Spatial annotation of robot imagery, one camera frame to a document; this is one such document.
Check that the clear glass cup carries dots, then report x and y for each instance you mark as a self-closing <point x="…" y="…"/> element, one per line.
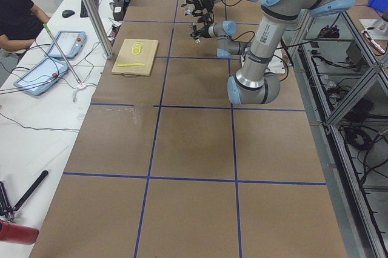
<point x="189" y="11"/>

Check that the bamboo cutting board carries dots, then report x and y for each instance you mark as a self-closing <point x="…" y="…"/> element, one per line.
<point x="146" y="56"/>

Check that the black box with label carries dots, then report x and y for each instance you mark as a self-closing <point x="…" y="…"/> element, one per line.
<point x="119" y="9"/>

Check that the yellow plastic knife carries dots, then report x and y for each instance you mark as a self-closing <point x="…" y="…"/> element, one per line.
<point x="135" y="64"/>

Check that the black computer mouse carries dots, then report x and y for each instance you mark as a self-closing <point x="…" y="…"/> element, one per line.
<point x="67" y="13"/>

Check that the grey teach pendant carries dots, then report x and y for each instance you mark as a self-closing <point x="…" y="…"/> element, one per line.
<point x="42" y="76"/>
<point x="71" y="43"/>

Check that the brown paper table mat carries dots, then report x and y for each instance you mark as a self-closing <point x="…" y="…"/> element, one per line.
<point x="166" y="166"/>

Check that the person in black shirt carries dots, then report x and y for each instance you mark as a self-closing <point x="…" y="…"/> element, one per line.
<point x="21" y="23"/>

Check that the red thermos bottle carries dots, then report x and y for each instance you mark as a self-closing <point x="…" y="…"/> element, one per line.
<point x="14" y="233"/>

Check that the aluminium frame post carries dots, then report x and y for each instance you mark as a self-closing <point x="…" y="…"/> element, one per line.
<point x="98" y="27"/>

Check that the black handled tool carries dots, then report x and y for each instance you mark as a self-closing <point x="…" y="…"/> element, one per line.
<point x="7" y="210"/>

